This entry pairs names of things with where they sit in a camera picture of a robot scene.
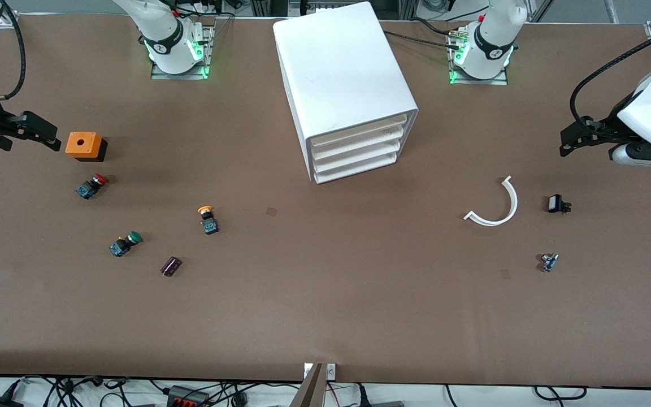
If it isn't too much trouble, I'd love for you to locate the yellow push button switch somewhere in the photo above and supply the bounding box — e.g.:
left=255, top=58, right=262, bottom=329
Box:
left=197, top=206, right=219, bottom=236

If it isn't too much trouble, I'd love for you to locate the white plastic drawer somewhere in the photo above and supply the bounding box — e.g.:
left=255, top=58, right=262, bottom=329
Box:
left=314, top=151, right=400, bottom=184
left=311, top=127, right=407, bottom=162
left=310, top=115, right=411, bottom=151
left=313, top=140, right=403, bottom=174

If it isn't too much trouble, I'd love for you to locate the white drawer cabinet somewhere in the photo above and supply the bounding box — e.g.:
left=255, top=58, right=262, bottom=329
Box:
left=273, top=1, right=419, bottom=185

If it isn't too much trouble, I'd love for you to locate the white curved plastic strip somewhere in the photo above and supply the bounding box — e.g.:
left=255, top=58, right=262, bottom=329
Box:
left=463, top=175, right=519, bottom=227

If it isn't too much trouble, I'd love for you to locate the black orange power strip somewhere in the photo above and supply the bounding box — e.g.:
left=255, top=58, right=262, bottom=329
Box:
left=167, top=385, right=211, bottom=407

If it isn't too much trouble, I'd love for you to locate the orange button enclosure box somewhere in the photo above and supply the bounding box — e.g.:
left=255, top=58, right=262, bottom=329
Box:
left=65, top=131, right=108, bottom=163

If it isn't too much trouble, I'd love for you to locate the red push button switch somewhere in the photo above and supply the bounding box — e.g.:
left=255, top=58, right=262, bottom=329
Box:
left=75, top=174, right=109, bottom=200

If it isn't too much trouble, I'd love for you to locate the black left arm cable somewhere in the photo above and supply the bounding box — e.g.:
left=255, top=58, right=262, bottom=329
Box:
left=570, top=23, right=651, bottom=126

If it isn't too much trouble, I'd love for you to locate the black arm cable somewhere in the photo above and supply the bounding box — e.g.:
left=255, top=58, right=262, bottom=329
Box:
left=0, top=0, right=27, bottom=102
left=570, top=23, right=651, bottom=126

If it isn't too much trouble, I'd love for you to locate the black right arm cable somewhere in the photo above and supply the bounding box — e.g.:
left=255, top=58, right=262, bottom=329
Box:
left=0, top=0, right=27, bottom=102

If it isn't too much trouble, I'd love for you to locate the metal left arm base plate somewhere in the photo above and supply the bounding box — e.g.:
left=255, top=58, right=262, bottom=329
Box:
left=449, top=31, right=509, bottom=86

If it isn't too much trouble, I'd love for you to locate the green push button switch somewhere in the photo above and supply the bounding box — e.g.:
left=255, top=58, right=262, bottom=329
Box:
left=109, top=231, right=144, bottom=258

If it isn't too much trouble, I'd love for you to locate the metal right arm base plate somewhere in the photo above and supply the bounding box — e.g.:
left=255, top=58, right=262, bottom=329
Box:
left=150, top=25, right=213, bottom=80

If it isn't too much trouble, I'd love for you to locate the black looped cable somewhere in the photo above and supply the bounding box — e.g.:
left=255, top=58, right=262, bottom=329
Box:
left=533, top=386, right=588, bottom=401

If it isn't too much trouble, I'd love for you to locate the white mounting bracket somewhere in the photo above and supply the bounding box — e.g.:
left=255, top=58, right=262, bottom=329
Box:
left=303, top=363, right=337, bottom=380

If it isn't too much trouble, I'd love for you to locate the brown wooden post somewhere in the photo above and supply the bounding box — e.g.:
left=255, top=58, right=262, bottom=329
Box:
left=290, top=363, right=327, bottom=407

